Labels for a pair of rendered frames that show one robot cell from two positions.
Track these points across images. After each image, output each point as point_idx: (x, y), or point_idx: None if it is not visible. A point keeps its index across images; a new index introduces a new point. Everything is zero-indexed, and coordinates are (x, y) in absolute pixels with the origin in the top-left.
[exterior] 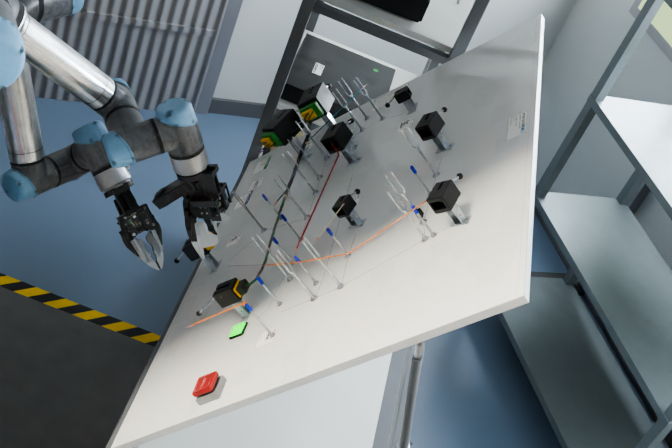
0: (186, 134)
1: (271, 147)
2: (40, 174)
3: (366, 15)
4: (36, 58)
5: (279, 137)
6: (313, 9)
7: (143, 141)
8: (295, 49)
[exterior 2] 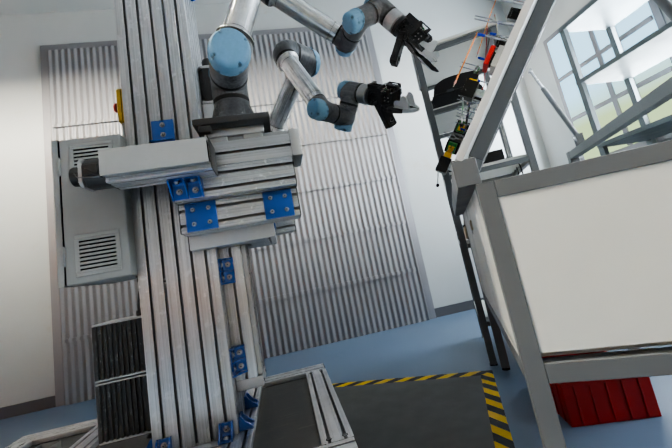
0: None
1: (453, 147)
2: (326, 99)
3: (458, 102)
4: (294, 0)
5: (454, 141)
6: (434, 113)
7: (363, 5)
8: (438, 135)
